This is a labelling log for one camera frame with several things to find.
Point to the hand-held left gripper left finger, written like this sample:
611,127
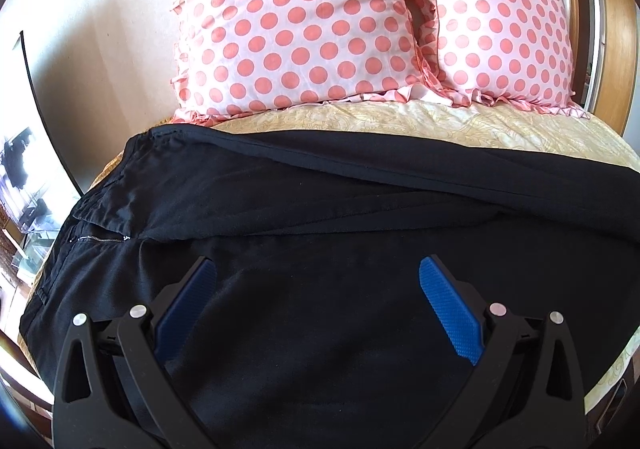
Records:
186,301

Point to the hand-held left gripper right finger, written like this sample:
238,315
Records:
450,309

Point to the black pants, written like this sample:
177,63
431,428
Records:
320,309

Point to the glass side table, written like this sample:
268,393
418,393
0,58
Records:
35,249

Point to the yellow patterned bedsheet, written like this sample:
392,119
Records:
400,121

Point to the dark framed mirror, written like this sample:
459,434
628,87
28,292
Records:
30,169

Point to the pink polka dot stained pillow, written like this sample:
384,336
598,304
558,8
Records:
300,24

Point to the wooden bed frame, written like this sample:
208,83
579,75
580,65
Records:
619,54

